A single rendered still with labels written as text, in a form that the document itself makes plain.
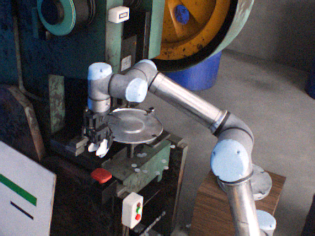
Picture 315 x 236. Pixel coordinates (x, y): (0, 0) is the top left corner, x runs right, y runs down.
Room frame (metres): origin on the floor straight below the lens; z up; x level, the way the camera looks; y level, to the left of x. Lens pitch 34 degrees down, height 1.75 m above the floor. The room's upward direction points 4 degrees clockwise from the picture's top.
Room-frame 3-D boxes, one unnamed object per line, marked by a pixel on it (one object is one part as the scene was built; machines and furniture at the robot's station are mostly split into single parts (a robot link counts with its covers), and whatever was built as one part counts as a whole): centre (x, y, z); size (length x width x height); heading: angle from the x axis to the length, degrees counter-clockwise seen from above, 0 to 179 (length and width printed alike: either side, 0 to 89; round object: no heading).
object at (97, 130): (1.25, 0.14, 0.99); 0.09 x 0.08 x 0.12; 146
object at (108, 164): (1.67, 0.14, 0.68); 0.45 x 0.30 x 0.06; 147
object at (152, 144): (1.58, -0.01, 0.72); 0.25 x 0.14 x 0.14; 57
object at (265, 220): (1.18, -0.49, 0.62); 0.13 x 0.12 x 0.14; 161
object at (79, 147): (1.53, 0.23, 0.76); 0.17 x 0.06 x 0.10; 147
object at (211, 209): (1.81, -0.60, 0.18); 0.40 x 0.38 x 0.35; 65
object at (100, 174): (1.27, 0.13, 0.72); 0.07 x 0.06 x 0.08; 57
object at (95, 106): (1.26, 0.13, 1.07); 0.08 x 0.08 x 0.05
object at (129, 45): (1.65, 0.11, 1.04); 0.17 x 0.15 x 0.30; 57
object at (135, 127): (1.61, 0.04, 0.78); 0.29 x 0.29 x 0.01
